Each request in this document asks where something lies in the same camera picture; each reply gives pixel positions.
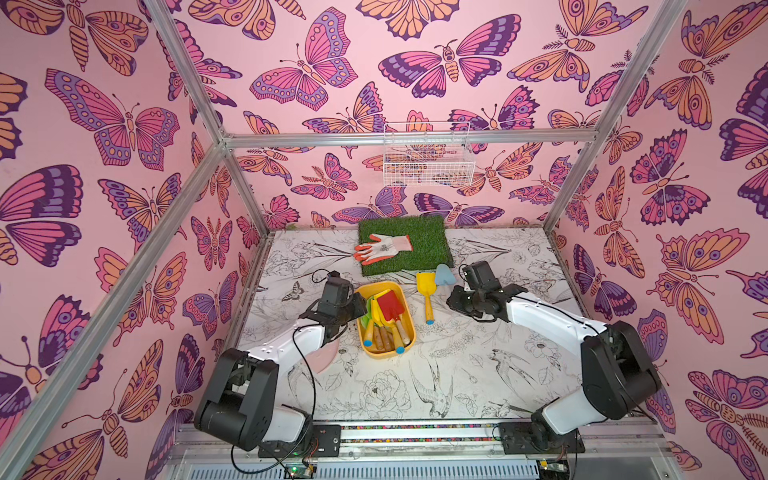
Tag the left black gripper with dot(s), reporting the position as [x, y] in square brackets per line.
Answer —
[359, 306]

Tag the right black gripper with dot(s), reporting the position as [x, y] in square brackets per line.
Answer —
[466, 300]

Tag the yellow plastic storage box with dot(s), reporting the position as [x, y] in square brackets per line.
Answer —
[374, 289]

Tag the light blue trowel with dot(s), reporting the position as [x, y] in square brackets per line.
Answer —
[444, 276]

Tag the red shovel wooden handle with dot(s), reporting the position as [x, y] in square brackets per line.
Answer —
[392, 311]

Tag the yellow shovel blue-tipped handle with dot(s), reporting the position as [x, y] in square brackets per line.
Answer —
[427, 287]

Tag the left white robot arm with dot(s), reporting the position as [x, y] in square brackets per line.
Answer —
[239, 405]

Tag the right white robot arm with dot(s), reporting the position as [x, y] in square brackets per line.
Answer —
[617, 372]

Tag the green trowel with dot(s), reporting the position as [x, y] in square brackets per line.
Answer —
[367, 325]

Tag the white orange gardening glove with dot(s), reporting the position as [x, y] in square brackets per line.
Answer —
[381, 247]

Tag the green artificial grass mat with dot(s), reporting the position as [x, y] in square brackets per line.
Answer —
[415, 243]

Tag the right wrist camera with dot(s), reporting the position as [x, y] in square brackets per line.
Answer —
[480, 276]

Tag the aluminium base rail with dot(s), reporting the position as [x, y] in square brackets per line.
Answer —
[632, 448]

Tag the white wire basket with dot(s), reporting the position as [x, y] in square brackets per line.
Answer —
[427, 158]

